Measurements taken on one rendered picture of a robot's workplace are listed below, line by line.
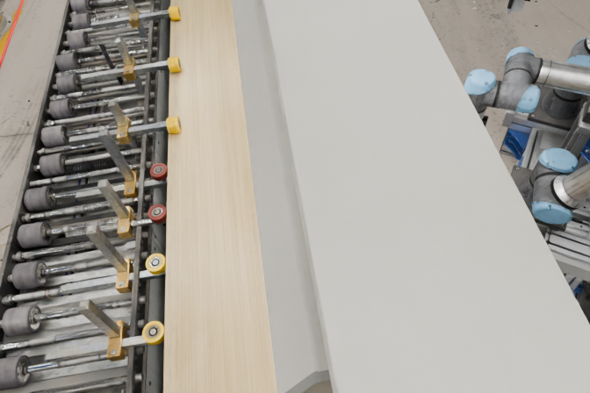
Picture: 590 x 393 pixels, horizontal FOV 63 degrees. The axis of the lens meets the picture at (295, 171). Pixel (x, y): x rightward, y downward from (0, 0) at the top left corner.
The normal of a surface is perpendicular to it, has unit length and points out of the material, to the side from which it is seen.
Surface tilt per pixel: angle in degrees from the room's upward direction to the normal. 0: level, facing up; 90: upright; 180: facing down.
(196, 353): 0
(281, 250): 61
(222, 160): 0
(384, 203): 0
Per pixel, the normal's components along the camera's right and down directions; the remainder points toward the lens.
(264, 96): -0.90, -0.15
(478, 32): -0.08, -0.60
